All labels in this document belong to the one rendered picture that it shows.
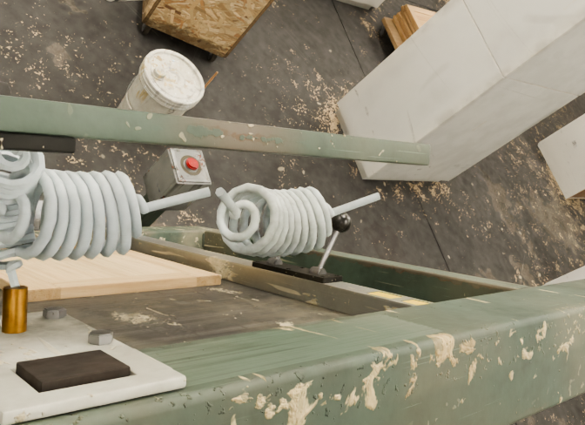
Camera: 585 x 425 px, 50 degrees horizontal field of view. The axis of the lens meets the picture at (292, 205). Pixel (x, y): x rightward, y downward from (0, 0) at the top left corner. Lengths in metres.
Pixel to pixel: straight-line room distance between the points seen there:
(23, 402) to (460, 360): 0.35
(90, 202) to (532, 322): 0.42
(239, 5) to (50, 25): 0.92
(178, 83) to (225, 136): 2.46
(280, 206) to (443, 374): 0.19
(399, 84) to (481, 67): 0.54
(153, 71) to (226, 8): 0.70
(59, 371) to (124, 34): 3.18
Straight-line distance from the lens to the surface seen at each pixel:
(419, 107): 3.67
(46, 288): 1.09
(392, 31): 5.08
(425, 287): 1.25
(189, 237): 1.78
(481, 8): 3.56
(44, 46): 3.22
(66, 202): 0.44
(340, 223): 1.14
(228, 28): 3.48
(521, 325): 0.64
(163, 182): 1.87
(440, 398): 0.55
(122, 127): 0.41
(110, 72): 3.28
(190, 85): 2.94
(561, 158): 6.16
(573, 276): 4.84
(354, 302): 1.04
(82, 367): 0.38
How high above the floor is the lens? 2.26
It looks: 41 degrees down
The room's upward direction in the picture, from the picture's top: 52 degrees clockwise
